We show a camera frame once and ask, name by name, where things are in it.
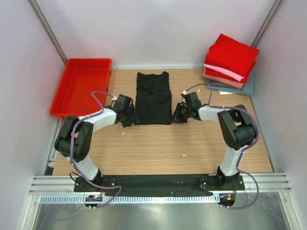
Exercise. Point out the red plastic bin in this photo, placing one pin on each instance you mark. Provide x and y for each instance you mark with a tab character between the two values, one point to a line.
80	78

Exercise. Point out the pink folded shirt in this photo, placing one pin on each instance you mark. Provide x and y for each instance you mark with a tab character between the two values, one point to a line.
224	71

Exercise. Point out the red folded shirt lower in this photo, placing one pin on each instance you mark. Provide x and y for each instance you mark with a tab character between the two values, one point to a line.
218	74

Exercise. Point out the black t shirt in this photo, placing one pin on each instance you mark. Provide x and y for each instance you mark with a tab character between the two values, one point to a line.
153	99

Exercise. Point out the red folded shirt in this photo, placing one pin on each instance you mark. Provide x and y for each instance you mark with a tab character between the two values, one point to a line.
218	74
233	55

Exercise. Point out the white folded shirt bottom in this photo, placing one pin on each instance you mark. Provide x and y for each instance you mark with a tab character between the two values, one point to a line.
225	93

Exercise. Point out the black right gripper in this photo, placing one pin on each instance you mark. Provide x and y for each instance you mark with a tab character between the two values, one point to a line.
178	119

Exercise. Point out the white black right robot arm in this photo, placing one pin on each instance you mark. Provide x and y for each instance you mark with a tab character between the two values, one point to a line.
239	130

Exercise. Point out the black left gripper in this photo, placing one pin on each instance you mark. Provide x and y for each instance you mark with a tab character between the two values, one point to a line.
134	118

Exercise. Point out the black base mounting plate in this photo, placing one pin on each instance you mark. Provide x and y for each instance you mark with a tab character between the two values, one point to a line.
177	185

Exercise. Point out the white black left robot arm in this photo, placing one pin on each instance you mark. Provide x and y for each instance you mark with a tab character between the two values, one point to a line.
75	136

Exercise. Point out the red folded shirt top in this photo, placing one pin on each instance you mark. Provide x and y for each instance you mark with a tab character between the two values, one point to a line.
233	55

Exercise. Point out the grey green folded shirt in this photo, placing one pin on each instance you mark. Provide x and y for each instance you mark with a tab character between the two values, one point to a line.
247	89

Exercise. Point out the slotted aluminium rail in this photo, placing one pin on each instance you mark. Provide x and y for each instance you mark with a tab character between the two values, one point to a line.
97	200

